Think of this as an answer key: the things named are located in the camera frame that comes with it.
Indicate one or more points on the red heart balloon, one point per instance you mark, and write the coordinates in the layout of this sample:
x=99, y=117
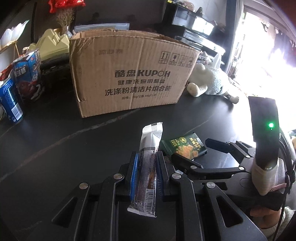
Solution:
x=64, y=4

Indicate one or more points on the grey white snack bar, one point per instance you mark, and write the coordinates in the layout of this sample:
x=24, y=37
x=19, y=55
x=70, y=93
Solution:
x=144, y=202

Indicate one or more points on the green cracker packet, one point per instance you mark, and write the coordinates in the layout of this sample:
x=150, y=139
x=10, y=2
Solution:
x=189, y=146

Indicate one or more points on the white shell fruit stand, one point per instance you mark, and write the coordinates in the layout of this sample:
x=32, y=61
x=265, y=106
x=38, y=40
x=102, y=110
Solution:
x=9, y=41

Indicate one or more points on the blue milk carton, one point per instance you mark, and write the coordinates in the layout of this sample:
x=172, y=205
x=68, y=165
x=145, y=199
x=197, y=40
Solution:
x=27, y=74

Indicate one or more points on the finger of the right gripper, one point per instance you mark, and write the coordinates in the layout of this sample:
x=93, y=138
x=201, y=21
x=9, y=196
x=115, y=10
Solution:
x=237, y=150
x=184, y=164

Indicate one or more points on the brown cardboard box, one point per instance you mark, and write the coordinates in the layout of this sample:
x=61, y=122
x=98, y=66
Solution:
x=116, y=70

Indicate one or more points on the dried flower vase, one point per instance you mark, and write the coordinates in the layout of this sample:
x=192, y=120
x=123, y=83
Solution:
x=64, y=19

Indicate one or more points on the blue soda can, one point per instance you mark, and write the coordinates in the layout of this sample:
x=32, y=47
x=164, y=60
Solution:
x=11, y=101

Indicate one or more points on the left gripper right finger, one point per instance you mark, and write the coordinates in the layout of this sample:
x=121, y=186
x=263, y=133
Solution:
x=164, y=170

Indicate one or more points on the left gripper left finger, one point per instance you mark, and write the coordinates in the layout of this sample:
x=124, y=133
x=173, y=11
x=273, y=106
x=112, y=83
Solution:
x=131, y=176

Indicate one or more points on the yellow mountain-shaped box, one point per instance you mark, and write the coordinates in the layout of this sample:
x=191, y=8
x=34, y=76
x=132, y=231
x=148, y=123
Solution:
x=51, y=44

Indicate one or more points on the white plush sheep toy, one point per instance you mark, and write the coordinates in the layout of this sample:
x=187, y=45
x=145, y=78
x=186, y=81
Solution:
x=208, y=80

